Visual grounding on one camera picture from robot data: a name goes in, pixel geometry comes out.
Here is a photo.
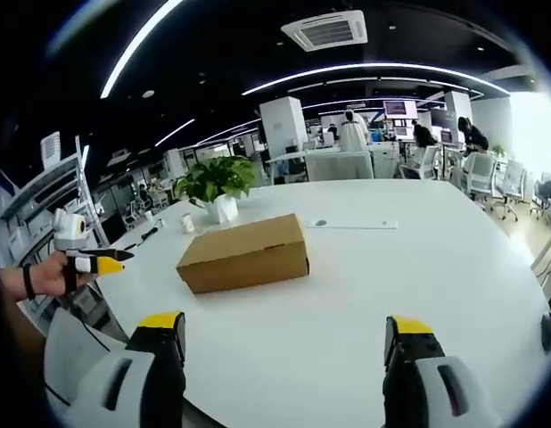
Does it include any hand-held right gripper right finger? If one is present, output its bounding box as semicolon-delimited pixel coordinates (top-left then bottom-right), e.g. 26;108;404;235
382;315;505;428

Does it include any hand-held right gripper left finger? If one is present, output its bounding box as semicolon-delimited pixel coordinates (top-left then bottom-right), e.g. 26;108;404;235
64;311;188;428

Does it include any brown cardboard shoe box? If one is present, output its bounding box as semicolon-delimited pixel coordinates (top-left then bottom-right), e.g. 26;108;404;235
176;212;311;295

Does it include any person's left hand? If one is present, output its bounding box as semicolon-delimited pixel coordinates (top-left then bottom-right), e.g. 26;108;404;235
30;251;96;299

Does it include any metal storage shelf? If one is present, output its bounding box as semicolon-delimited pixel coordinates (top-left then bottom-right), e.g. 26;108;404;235
0;131;111;273

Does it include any black wristband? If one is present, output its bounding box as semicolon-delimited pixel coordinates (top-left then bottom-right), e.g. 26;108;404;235
22;263;37;301

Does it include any white office chair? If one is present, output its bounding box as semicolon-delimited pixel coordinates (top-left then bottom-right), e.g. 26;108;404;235
497;159;528;221
460;152;498;211
43;306;130;405
399;144;440;181

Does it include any green potted plant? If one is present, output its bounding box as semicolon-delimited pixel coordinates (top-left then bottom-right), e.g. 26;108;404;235
172;154;259;224

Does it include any black rounded object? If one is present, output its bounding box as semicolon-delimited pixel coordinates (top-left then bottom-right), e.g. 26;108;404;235
539;313;551;354

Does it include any white pillar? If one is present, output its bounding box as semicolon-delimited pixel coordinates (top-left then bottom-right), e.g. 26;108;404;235
259;96;308;162

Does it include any ceiling air conditioner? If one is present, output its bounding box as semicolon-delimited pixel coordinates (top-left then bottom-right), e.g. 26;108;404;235
280;9;369;54

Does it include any black cable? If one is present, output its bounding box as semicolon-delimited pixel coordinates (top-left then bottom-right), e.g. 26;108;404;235
139;218;163;243

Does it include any white table cable cover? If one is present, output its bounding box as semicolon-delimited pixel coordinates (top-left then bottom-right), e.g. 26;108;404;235
305;216;399;230

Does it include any wall monitor screen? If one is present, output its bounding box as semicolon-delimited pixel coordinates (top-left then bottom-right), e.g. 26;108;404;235
382;100;419;119

